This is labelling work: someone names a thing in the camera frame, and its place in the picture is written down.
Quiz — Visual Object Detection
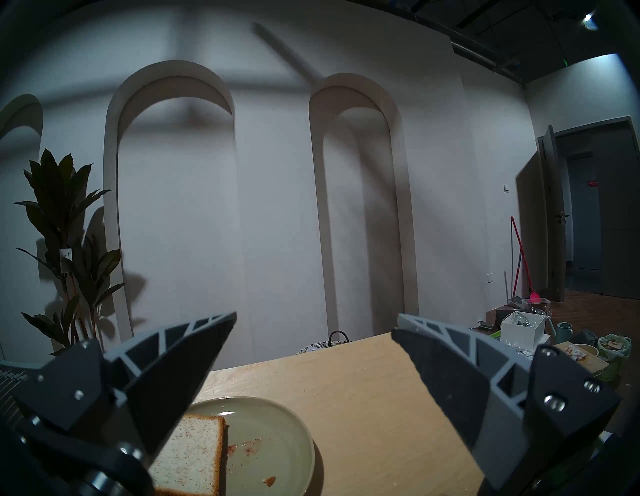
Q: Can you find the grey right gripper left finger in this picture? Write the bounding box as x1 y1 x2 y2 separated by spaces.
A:
12 313 237 466

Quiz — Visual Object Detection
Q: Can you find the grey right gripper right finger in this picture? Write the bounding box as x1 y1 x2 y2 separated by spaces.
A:
391 313 622 491

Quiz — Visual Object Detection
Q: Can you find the green ceramic plate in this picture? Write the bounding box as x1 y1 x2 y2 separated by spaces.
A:
185 396 316 496

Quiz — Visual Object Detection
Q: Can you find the slice of white bread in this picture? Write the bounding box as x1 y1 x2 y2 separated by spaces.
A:
148 414 227 496

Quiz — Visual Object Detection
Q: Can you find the white open box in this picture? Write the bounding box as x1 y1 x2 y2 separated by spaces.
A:
500 311 547 353

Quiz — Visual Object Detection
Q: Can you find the wooden board stool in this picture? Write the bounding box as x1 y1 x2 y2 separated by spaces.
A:
552 341 611 377

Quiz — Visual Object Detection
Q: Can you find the green trash bag bin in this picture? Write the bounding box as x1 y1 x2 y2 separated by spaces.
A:
597 333 632 383

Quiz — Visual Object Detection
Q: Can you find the tall potted plant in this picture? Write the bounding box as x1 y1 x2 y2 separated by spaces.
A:
14 148 126 357

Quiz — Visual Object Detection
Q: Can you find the dark grey door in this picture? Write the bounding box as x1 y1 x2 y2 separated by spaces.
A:
537 125 571 303

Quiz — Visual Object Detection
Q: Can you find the red handled broom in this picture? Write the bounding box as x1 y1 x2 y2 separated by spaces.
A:
510 216 542 304

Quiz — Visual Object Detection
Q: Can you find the woven basket with handle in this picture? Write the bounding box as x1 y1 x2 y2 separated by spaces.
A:
298 330 352 355

